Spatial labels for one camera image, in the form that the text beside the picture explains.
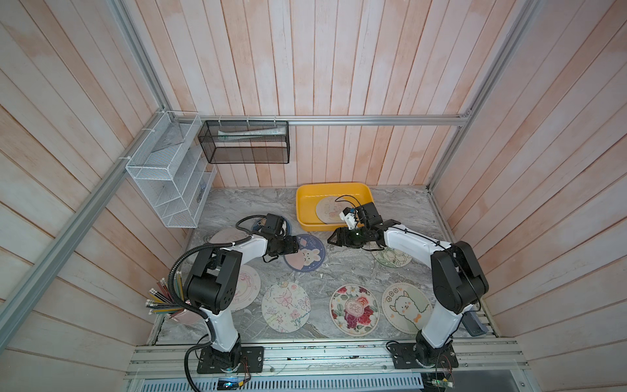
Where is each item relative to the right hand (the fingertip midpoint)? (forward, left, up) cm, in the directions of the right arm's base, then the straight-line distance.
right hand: (333, 240), depth 92 cm
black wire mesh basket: (+38, +38, +18) cm, 57 cm away
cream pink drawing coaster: (+21, +1, -7) cm, 23 cm away
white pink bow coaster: (-16, +32, -8) cm, 36 cm away
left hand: (-1, +16, -7) cm, 18 cm away
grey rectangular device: (-27, -45, -7) cm, 53 cm away
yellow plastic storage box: (+31, +11, -8) cm, 34 cm away
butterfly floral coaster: (-23, +17, -8) cm, 30 cm away
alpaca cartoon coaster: (-22, -25, -9) cm, 35 cm away
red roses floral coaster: (-23, -7, -9) cm, 26 cm away
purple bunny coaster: (-2, +9, -8) cm, 12 cm away
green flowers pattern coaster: (-3, -23, -8) cm, 25 cm away
